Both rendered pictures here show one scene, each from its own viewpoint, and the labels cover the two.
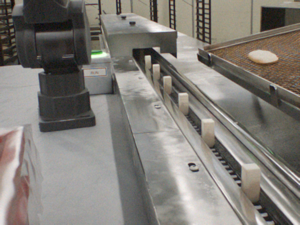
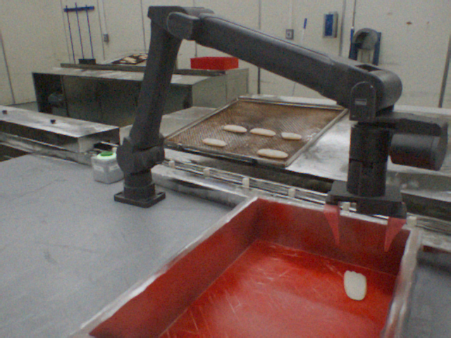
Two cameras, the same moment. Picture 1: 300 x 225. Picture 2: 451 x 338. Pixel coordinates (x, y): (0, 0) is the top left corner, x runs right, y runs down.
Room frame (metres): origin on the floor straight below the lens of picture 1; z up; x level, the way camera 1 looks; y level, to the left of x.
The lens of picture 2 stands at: (-0.17, 0.68, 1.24)
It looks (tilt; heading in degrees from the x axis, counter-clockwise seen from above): 19 degrees down; 314
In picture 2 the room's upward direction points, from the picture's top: 1 degrees counter-clockwise
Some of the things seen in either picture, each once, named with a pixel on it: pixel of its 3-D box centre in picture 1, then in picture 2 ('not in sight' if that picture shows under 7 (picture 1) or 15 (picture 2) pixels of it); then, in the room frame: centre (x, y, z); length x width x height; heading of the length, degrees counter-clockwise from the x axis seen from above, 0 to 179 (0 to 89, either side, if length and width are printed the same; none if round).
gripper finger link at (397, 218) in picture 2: not in sight; (378, 222); (0.04, 0.11, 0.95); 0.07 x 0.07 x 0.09; 22
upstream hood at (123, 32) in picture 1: (125, 27); (14, 120); (1.73, 0.09, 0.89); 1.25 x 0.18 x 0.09; 7
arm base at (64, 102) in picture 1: (63, 95); (139, 185); (0.68, 0.14, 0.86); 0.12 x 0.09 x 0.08; 15
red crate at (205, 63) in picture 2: not in sight; (214, 63); (3.32, -2.79, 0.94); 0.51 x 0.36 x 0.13; 11
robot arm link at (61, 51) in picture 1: (60, 49); (142, 159); (0.66, 0.14, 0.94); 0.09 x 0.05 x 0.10; 2
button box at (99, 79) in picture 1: (96, 81); (109, 172); (0.88, 0.11, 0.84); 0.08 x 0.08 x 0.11; 7
